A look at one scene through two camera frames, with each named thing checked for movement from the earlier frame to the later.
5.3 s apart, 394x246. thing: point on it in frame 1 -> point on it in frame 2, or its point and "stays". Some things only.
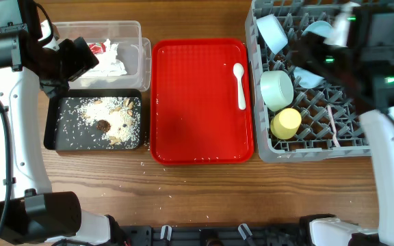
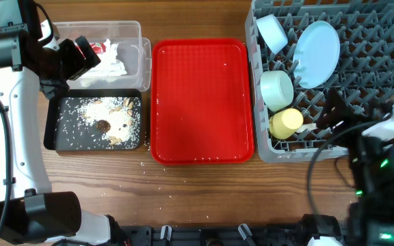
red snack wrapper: x=98 y=48 stays
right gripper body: x=330 y=62 -> x=353 y=135
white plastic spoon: x=238 y=70 -> x=311 y=126
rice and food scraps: x=101 y=122 stays
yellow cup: x=285 y=123 stays
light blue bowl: x=274 y=34 stays
